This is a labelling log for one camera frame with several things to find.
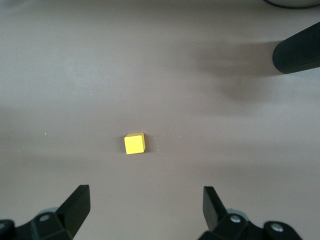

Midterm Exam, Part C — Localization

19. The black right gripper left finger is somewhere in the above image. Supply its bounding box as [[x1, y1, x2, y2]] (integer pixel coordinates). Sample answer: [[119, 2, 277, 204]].
[[0, 184, 91, 240]]

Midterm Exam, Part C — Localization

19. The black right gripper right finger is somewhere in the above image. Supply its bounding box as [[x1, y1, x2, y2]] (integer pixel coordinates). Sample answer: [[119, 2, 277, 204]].
[[198, 186, 305, 240]]

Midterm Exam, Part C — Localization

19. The yellow cube block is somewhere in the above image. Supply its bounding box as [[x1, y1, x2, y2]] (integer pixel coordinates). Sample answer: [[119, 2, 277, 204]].
[[124, 132, 146, 155]]

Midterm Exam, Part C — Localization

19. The black ribbed cylinder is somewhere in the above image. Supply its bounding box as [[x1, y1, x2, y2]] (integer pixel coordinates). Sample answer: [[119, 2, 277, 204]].
[[272, 21, 320, 75]]

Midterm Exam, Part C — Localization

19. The grey round object dark rim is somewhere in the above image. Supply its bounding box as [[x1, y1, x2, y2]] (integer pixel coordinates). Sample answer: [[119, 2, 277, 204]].
[[262, 0, 320, 10]]

